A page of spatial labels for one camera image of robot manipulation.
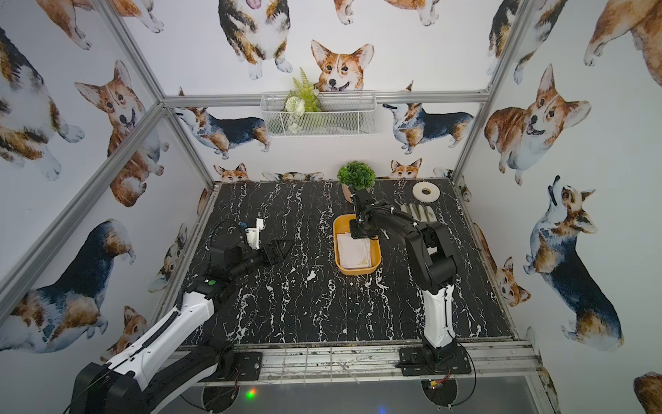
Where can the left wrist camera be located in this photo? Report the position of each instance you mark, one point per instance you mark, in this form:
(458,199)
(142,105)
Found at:
(253,234)

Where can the yellow plastic storage box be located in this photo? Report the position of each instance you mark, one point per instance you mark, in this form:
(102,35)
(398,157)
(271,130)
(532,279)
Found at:
(342,225)

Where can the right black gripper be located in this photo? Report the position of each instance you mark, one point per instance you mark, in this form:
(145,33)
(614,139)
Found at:
(354,233)

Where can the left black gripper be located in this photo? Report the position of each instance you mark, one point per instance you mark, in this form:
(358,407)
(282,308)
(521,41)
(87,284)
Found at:
(272,251)

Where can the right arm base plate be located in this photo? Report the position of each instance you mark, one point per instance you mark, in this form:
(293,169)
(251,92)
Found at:
(425,360)

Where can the white tape roll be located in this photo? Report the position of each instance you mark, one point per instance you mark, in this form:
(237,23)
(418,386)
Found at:
(426,192)

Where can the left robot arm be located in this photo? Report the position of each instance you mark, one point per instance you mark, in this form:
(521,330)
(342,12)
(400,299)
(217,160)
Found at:
(140,379)

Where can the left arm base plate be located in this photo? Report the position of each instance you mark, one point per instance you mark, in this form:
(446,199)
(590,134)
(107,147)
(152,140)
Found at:
(237,366)

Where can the artificial fern with flower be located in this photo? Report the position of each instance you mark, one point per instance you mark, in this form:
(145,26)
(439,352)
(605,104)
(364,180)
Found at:
(302,106)

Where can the stack of stationery paper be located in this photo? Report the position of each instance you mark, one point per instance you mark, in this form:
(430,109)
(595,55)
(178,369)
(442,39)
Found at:
(354,253)

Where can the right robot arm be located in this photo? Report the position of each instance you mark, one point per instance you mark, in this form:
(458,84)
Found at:
(431,260)

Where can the potted green plant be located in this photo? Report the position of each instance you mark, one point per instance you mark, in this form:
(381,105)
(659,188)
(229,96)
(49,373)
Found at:
(354,176)

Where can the white wire wall basket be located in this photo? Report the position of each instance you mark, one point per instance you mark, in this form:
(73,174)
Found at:
(325,114)

